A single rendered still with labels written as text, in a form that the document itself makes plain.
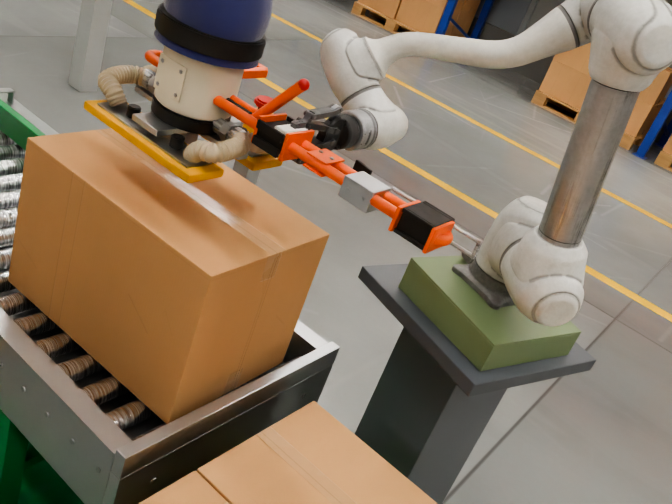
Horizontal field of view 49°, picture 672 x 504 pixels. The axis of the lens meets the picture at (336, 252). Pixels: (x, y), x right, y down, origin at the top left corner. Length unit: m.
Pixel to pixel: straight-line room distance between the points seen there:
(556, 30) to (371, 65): 0.41
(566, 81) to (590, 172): 7.01
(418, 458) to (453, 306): 0.51
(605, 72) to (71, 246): 1.20
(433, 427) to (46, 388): 1.04
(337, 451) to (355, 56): 0.91
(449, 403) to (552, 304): 0.49
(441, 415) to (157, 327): 0.87
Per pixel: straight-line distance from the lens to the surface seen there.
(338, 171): 1.38
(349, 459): 1.77
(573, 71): 8.64
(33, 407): 1.74
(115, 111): 1.66
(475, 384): 1.81
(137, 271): 1.59
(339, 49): 1.73
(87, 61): 4.70
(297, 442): 1.75
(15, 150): 2.67
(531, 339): 1.93
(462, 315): 1.88
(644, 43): 1.53
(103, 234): 1.65
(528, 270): 1.75
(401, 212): 1.30
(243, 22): 1.49
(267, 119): 1.48
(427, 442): 2.16
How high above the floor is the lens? 1.71
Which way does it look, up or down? 27 degrees down
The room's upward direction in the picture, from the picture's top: 21 degrees clockwise
